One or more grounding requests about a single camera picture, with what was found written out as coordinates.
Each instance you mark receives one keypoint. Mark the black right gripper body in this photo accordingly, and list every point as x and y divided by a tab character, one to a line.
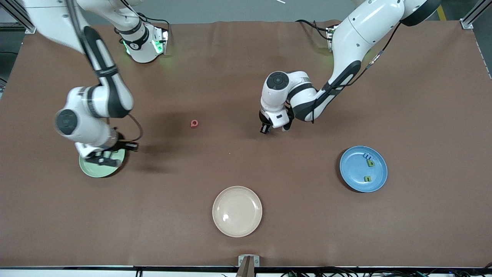
117	144

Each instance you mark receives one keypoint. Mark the red letter Q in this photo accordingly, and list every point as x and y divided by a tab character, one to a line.
193	124

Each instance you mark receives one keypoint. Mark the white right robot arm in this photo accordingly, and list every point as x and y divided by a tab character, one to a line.
111	96

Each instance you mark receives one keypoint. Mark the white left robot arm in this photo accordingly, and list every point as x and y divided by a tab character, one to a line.
357	30

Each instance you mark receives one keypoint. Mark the light green plate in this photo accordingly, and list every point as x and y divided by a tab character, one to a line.
96	171

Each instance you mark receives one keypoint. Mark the brown table cover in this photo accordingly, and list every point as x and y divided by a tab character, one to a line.
230	57

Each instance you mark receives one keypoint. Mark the beige plate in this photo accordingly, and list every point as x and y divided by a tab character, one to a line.
237	211

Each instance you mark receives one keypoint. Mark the blue plate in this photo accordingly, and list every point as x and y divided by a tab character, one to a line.
353	169

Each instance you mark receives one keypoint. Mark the silver left base connector plate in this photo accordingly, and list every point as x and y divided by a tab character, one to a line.
329	34

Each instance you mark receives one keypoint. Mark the silver base connector plate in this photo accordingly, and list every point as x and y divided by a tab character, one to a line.
329	34
164	38

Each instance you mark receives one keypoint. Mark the silver right base connector plate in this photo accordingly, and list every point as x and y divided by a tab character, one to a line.
164	38

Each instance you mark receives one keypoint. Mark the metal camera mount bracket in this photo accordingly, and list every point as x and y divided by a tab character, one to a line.
248	265

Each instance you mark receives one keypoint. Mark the aluminium frame profile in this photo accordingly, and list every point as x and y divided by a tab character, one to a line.
30	27
467	23

